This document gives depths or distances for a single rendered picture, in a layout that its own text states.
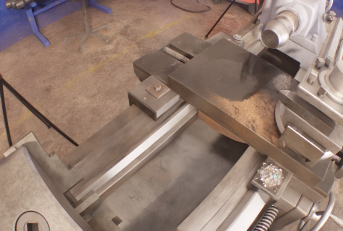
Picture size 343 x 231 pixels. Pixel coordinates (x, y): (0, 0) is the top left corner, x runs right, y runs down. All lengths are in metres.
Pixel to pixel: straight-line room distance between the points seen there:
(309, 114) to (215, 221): 0.34
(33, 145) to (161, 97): 0.51
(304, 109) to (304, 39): 0.58
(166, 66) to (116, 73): 1.37
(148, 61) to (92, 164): 0.43
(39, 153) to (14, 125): 1.87
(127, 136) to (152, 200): 0.21
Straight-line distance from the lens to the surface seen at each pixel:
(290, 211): 0.77
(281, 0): 0.90
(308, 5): 0.90
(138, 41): 2.56
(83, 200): 0.39
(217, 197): 0.62
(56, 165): 0.32
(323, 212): 0.83
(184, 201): 0.73
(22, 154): 0.29
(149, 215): 0.71
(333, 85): 0.52
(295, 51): 1.09
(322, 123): 0.52
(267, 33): 0.69
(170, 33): 2.69
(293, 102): 0.51
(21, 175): 0.26
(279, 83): 0.80
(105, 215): 0.32
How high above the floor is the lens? 1.41
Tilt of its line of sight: 48 degrees down
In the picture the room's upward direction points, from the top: 2 degrees clockwise
